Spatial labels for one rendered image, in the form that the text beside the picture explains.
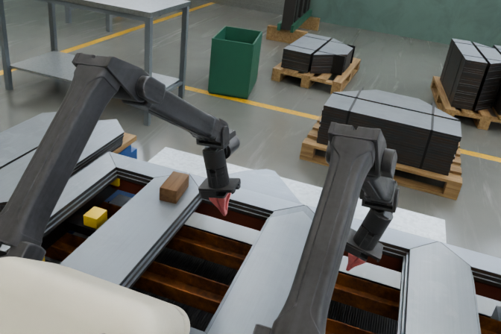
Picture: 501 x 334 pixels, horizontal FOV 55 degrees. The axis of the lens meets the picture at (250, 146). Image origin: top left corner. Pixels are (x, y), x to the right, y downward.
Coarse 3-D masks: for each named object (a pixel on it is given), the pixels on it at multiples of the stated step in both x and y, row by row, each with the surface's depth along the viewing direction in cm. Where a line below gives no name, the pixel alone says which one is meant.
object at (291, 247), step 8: (264, 232) 150; (264, 240) 146; (272, 240) 147; (280, 240) 147; (288, 240) 147; (272, 248) 143; (280, 248) 143; (288, 248) 144; (296, 248) 144; (296, 256) 141
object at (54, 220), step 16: (112, 176) 173; (128, 176) 174; (144, 176) 173; (96, 192) 164; (64, 208) 151; (192, 208) 161; (240, 208) 164; (256, 208) 163; (288, 208) 164; (304, 208) 165; (48, 224) 144; (176, 224) 150; (160, 240) 143; (256, 240) 148; (144, 256) 134; (400, 256) 151; (480, 272) 146; (128, 288) 126; (400, 288) 138; (400, 304) 131; (400, 320) 126
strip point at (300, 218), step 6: (276, 216) 158; (282, 216) 159; (288, 216) 159; (294, 216) 159; (300, 216) 160; (306, 216) 160; (288, 222) 156; (294, 222) 156; (300, 222) 157; (306, 222) 157
